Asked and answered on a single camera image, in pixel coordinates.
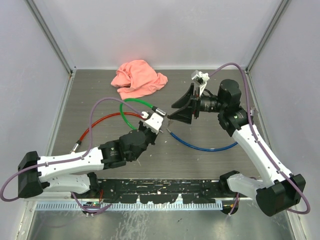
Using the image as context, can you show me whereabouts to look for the green cable lock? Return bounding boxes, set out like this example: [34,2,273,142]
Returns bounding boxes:
[119,98,167,133]

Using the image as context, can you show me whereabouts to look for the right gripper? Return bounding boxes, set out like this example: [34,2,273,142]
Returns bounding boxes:
[169,83,226,124]

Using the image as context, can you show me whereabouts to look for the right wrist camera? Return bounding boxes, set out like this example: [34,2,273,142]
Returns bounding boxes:
[191,70,210,97]

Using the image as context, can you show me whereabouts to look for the pink cloth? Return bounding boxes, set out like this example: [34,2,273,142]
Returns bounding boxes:
[110,59,168,100]

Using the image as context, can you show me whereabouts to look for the blue cable lock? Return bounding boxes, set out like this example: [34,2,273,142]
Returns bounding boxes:
[165,127,239,152]

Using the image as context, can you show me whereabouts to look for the slotted cable duct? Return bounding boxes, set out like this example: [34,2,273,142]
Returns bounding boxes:
[35,200,223,211]

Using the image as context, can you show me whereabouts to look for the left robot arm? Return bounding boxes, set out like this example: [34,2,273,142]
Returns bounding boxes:
[18,117,162,199]

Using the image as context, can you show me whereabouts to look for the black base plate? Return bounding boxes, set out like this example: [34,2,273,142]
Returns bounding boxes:
[76,179,237,204]

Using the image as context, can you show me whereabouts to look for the red cable lock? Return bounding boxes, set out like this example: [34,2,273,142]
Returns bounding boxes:
[70,112,145,154]

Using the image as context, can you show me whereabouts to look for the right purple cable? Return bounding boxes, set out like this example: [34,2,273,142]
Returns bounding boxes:
[208,62,311,216]

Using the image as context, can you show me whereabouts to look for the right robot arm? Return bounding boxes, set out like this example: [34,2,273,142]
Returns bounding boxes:
[168,79,306,217]

